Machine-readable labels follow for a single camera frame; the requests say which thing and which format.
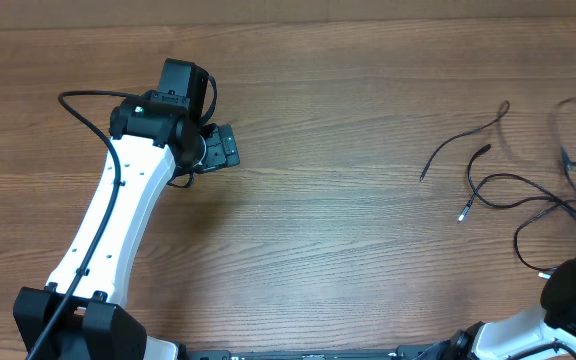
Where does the black USB cable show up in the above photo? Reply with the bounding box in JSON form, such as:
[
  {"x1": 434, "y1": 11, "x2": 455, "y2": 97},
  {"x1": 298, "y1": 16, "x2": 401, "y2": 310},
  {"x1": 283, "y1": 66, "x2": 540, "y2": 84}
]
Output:
[
  {"x1": 418, "y1": 99, "x2": 512, "y2": 182},
  {"x1": 457, "y1": 172, "x2": 576, "y2": 280},
  {"x1": 466, "y1": 143, "x2": 576, "y2": 261}
]

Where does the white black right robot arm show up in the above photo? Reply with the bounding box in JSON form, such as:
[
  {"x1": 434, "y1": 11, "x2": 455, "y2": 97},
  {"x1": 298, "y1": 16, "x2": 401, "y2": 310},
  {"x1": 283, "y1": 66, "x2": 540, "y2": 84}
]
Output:
[{"x1": 443, "y1": 260, "x2": 576, "y2": 359}]

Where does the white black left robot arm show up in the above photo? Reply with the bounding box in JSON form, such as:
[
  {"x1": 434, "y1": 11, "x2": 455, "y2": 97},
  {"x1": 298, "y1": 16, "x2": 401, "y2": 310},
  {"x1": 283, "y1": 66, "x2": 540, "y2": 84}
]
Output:
[{"x1": 13, "y1": 58, "x2": 240, "y2": 360}]

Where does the cardboard back panel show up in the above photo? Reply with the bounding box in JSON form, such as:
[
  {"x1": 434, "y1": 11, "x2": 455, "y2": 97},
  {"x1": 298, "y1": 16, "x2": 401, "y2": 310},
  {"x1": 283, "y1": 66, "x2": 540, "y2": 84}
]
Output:
[{"x1": 0, "y1": 0, "x2": 576, "y2": 30}]

